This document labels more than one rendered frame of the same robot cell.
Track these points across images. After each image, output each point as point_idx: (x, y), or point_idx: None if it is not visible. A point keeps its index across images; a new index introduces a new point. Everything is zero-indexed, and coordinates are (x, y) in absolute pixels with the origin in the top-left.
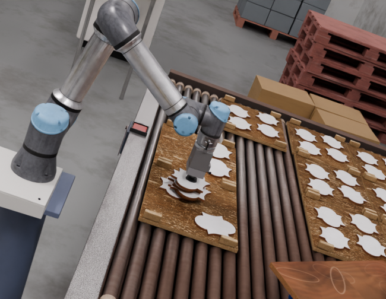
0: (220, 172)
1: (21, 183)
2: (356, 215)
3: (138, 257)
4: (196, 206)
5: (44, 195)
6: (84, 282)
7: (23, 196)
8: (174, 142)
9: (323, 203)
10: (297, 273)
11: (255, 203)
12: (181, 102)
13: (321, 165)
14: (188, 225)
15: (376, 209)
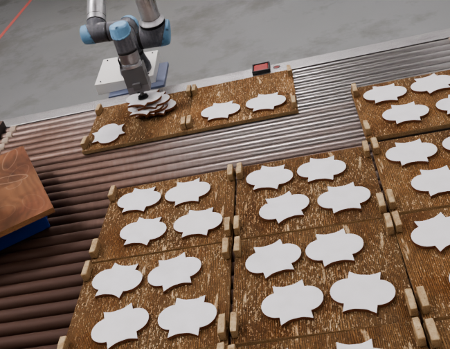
0: (211, 113)
1: (114, 73)
2: (216, 213)
3: (56, 123)
4: (135, 121)
5: (106, 81)
6: (26, 118)
7: (98, 77)
8: (250, 84)
9: (226, 185)
10: (12, 158)
11: (181, 147)
12: (87, 16)
13: (363, 172)
14: (102, 125)
15: (268, 238)
